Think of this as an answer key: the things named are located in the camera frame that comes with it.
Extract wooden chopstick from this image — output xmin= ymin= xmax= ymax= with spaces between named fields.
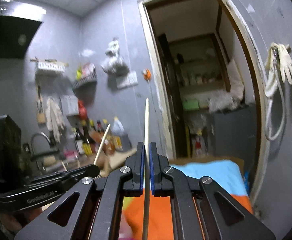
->
xmin=93 ymin=124 xmax=111 ymax=165
xmin=142 ymin=98 xmax=151 ymax=240

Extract chrome sink faucet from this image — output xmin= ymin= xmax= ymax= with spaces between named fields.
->
xmin=30 ymin=132 xmax=60 ymax=173

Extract clear plastic jug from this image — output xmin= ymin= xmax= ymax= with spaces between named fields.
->
xmin=111 ymin=116 xmax=125 ymax=136

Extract dark soy sauce bottle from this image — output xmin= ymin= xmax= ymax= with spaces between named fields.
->
xmin=74 ymin=127 xmax=85 ymax=155

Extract multicolour striped cloth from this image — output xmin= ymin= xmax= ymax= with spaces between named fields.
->
xmin=118 ymin=160 xmax=253 ymax=239

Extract hanging beige rag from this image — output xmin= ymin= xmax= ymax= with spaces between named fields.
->
xmin=45 ymin=96 xmax=66 ymax=143

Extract green box on shelf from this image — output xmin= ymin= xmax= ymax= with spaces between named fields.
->
xmin=182 ymin=99 xmax=200 ymax=111

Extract grey cabinet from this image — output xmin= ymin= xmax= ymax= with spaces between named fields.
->
xmin=211 ymin=104 xmax=257 ymax=164

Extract white rubber glove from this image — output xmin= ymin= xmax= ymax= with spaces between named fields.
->
xmin=265 ymin=42 xmax=292 ymax=98

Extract orange wall hook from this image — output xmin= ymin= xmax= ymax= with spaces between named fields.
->
xmin=143 ymin=69 xmax=152 ymax=82

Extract wire wall shelf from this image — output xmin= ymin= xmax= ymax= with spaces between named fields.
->
xmin=72 ymin=63 xmax=97 ymax=90

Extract white wall rack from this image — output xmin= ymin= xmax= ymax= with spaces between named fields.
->
xmin=30 ymin=58 xmax=69 ymax=75

